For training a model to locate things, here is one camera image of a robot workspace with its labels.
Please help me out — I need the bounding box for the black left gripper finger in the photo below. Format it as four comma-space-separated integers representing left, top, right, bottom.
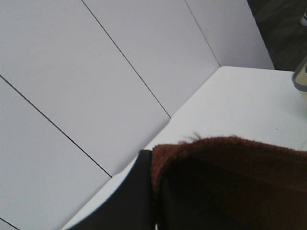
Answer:
68, 150, 154, 230

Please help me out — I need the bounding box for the brown towel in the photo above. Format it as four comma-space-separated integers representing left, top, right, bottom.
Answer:
151, 136, 307, 230

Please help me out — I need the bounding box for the beige plastic storage bin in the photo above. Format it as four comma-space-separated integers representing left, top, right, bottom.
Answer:
292, 57, 307, 92

